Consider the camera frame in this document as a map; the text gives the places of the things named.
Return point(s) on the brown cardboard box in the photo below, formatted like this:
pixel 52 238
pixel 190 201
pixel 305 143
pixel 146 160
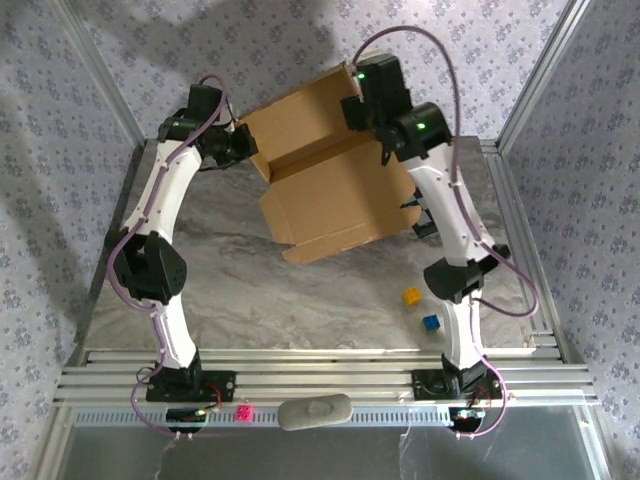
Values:
pixel 325 190

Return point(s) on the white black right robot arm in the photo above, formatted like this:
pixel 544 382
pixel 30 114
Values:
pixel 450 210

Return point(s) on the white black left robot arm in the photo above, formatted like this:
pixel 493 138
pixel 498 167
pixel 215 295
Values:
pixel 165 190

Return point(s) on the yellow toy brick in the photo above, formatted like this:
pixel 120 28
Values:
pixel 412 296

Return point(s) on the blue toy brick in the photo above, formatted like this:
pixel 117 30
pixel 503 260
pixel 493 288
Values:
pixel 431 323

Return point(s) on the black left electronics board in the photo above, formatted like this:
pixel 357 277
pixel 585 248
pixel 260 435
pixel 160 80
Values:
pixel 182 416

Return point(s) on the black electronics board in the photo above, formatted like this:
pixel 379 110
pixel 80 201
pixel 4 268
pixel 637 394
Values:
pixel 465 417
pixel 182 416

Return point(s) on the pink toy brick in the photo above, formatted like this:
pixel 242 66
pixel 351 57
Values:
pixel 245 414

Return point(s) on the grey oval stone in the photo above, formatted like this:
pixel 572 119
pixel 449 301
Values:
pixel 315 412

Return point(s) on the black right electronics board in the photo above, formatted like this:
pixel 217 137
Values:
pixel 465 417

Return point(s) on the grey reflective panel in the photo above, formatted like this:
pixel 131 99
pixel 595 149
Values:
pixel 300 455

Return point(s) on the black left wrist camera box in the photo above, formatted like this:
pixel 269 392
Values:
pixel 245 142

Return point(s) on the aluminium frame post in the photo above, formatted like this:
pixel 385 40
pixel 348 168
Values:
pixel 102 70
pixel 542 70

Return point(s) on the aluminium side rail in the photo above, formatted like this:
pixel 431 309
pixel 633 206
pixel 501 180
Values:
pixel 501 175

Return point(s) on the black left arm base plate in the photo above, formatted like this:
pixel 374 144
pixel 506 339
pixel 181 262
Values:
pixel 225 385

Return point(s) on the aluminium mounting rail frame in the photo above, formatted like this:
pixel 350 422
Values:
pixel 325 375

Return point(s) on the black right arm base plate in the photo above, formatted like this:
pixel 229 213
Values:
pixel 425 385

